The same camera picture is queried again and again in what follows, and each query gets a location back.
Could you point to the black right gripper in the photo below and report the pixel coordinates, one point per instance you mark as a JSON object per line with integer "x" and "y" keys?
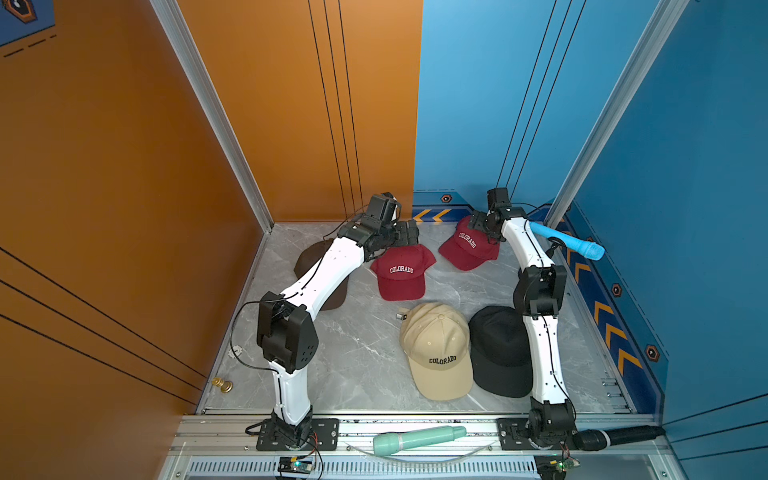
{"x": 479, "y": 223}

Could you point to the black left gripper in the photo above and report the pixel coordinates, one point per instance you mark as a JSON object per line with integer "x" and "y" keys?
{"x": 404, "y": 240}

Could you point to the maroon cap back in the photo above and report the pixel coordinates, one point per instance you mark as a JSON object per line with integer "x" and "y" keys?
{"x": 468, "y": 248}

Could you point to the maroon cap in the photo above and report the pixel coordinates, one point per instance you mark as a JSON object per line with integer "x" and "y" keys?
{"x": 468, "y": 248}
{"x": 400, "y": 272}

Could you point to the maroon cap front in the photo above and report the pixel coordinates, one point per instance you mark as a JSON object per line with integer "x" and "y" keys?
{"x": 400, "y": 272}

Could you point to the brown cap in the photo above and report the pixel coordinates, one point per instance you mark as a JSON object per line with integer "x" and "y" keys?
{"x": 307, "y": 260}

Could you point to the beige cap front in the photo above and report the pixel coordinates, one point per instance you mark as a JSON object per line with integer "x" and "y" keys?
{"x": 435, "y": 338}

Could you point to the black cap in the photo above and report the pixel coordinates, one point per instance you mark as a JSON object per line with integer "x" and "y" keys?
{"x": 500, "y": 352}

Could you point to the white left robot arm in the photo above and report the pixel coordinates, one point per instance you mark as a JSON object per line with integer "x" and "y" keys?
{"x": 286, "y": 331}

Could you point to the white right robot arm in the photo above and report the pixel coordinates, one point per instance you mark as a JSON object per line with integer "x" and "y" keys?
{"x": 538, "y": 297}

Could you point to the blue microphone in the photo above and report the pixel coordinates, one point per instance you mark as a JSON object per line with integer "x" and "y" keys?
{"x": 587, "y": 249}

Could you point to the green microphone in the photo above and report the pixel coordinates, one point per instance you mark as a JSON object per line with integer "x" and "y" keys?
{"x": 391, "y": 443}

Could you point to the brass knob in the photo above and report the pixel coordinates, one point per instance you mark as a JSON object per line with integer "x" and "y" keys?
{"x": 223, "y": 385}

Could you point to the black microphone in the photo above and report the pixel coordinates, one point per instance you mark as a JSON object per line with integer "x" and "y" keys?
{"x": 597, "y": 440}

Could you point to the green circuit board left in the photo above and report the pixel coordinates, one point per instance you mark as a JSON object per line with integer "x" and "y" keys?
{"x": 295, "y": 467}

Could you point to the circuit board right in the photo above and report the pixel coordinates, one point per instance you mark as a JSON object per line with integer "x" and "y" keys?
{"x": 553, "y": 469}

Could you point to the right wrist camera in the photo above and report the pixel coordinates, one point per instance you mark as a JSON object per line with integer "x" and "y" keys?
{"x": 498, "y": 198}

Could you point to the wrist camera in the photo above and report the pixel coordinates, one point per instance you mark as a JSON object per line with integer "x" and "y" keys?
{"x": 383, "y": 207}
{"x": 498, "y": 198}

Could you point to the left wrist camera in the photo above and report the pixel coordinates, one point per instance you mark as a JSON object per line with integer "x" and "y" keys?
{"x": 383, "y": 207}

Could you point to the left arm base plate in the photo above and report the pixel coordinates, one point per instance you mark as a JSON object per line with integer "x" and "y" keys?
{"x": 321, "y": 433}

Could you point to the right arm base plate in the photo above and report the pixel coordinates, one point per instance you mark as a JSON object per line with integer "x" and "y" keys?
{"x": 513, "y": 434}

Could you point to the aluminium front rail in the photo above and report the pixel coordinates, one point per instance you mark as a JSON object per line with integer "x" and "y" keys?
{"x": 224, "y": 447}

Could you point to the aluminium corner post right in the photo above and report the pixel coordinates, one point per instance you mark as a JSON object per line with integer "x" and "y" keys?
{"x": 653, "y": 38}

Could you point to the aluminium corner post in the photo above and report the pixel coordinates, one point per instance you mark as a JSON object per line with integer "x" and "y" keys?
{"x": 653, "y": 38}
{"x": 176, "y": 29}

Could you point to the aluminium corner post left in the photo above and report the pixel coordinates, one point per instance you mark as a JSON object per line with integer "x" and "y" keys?
{"x": 176, "y": 29}

